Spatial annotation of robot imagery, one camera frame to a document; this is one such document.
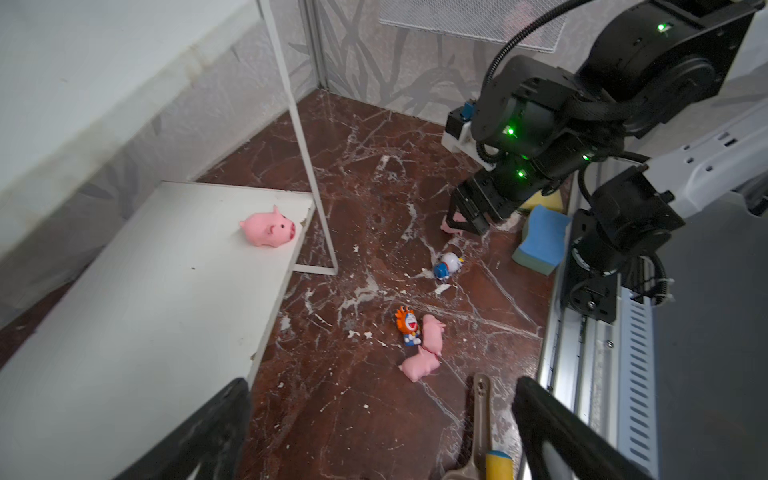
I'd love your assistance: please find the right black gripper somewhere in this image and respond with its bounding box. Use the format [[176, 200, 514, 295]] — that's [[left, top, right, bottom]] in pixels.
[[446, 56, 624, 235]]

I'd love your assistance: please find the blue sponge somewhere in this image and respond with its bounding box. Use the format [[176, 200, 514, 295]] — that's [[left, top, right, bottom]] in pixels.
[[512, 205, 571, 276]]

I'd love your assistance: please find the yellow sponge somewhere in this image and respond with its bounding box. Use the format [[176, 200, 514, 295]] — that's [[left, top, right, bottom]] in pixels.
[[519, 190, 565, 213]]

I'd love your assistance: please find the pink toy in basket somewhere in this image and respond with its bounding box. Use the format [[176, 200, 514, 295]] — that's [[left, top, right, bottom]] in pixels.
[[503, 0, 539, 39]]

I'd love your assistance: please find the aluminium front rail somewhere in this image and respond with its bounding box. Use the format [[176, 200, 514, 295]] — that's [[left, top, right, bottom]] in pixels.
[[534, 173, 672, 479]]

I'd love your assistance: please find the brown slotted spatula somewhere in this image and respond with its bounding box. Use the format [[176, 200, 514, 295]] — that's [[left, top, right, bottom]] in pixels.
[[442, 373, 492, 480]]

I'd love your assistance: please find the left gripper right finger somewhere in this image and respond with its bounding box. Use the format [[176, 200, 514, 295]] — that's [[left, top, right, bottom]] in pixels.
[[512, 376, 649, 479]]

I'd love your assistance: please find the orange blue cat figurine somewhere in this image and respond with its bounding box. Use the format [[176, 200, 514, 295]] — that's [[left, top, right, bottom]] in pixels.
[[395, 306, 422, 346]]

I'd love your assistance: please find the pink pig toy pair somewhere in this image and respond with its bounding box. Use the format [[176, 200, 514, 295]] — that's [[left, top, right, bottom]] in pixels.
[[398, 346, 440, 383], [421, 314, 446, 357]]

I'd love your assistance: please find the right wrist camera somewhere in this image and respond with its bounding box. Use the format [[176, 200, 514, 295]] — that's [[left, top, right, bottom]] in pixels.
[[441, 99, 495, 171]]

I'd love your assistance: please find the pink pig toy pair lower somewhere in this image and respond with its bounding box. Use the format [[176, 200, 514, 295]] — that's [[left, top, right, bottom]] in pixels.
[[398, 346, 440, 383]]

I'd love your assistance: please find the pink pig toy pair upper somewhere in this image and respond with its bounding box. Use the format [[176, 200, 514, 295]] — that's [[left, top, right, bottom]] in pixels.
[[421, 314, 446, 357]]

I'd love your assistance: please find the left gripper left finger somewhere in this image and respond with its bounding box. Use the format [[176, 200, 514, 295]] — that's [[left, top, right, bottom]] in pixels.
[[118, 378, 252, 479]]

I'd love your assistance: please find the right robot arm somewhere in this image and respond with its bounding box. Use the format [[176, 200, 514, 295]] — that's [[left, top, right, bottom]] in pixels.
[[443, 1, 763, 323]]

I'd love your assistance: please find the white blue small figurine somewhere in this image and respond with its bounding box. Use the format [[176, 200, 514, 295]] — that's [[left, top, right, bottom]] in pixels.
[[432, 252, 464, 281]]

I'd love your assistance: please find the white two-tier shelf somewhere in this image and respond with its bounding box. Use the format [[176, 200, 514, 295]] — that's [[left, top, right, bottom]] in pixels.
[[1, 1, 323, 479]]

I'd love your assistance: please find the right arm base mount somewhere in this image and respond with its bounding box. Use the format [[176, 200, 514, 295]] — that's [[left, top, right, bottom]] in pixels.
[[560, 209, 618, 324]]

